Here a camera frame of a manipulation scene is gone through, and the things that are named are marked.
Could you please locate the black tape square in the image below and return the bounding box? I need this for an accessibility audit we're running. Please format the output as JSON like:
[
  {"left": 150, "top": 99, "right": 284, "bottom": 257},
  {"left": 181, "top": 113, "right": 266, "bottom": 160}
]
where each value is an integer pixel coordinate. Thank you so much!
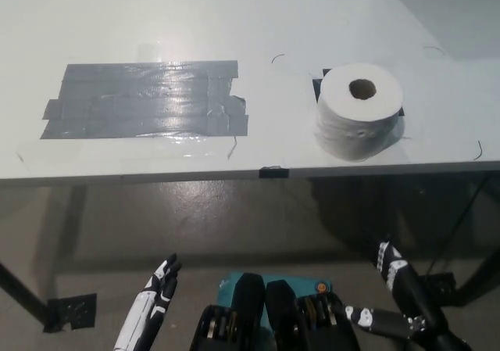
[{"left": 311, "top": 68, "right": 406, "bottom": 117}]

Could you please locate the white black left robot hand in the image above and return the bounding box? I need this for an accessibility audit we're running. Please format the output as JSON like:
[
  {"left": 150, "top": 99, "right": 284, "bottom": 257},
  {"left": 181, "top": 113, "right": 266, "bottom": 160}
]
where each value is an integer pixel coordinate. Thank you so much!
[{"left": 112, "top": 253, "right": 184, "bottom": 351}]

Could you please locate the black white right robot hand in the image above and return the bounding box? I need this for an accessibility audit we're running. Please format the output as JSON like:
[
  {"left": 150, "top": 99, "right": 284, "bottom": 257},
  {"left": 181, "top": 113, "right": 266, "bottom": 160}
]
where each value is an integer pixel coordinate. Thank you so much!
[{"left": 344, "top": 240, "right": 448, "bottom": 338}]

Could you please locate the black table leg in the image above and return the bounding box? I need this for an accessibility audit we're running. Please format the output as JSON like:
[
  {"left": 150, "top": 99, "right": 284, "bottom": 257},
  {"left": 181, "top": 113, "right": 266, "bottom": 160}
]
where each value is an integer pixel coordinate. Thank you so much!
[
  {"left": 0, "top": 260, "right": 52, "bottom": 328},
  {"left": 455, "top": 245, "right": 500, "bottom": 307}
]

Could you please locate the small black tape piece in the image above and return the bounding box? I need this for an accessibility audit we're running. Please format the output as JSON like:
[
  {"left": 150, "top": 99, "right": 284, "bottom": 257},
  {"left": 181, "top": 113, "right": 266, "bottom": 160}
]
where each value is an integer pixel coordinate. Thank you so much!
[{"left": 259, "top": 165, "right": 291, "bottom": 179}]

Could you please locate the white toilet paper roll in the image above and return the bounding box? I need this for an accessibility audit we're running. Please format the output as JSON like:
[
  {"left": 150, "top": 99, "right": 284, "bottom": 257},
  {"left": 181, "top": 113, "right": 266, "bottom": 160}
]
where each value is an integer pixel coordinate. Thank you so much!
[{"left": 312, "top": 63, "right": 404, "bottom": 163}]

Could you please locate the grey duct tape patch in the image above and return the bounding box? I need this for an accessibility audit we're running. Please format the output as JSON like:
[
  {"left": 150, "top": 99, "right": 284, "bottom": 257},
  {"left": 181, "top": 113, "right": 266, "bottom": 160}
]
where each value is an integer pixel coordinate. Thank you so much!
[{"left": 38, "top": 59, "right": 250, "bottom": 140}]

